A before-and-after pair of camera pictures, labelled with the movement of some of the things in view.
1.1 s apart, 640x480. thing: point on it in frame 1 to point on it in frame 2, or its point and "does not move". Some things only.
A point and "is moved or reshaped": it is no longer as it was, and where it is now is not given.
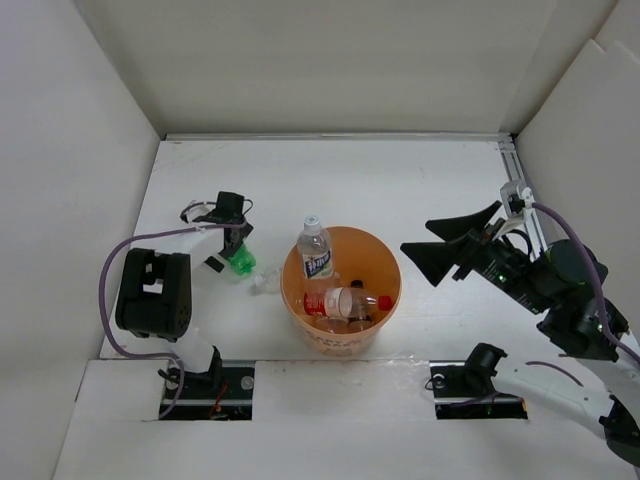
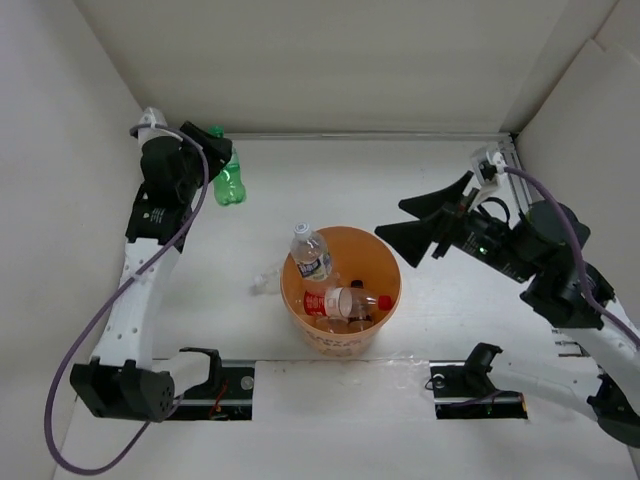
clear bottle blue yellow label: (314, 244) is moved or reshaped
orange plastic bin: (356, 254) does not move
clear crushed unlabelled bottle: (267, 282) does not move
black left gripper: (243, 232) to (217, 151)
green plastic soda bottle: (242, 262) to (229, 187)
